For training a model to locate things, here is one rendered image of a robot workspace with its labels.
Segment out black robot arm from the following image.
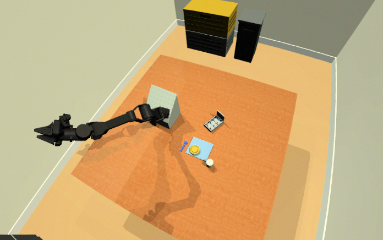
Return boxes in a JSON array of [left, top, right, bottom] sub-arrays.
[[59, 103, 169, 141]]

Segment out cream white cylinder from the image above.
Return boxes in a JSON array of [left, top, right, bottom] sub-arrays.
[[206, 159, 214, 168]]

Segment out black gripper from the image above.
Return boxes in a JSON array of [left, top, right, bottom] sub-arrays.
[[34, 120, 75, 146]]

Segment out light blue flat mat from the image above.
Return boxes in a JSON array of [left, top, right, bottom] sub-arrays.
[[186, 137, 213, 161]]

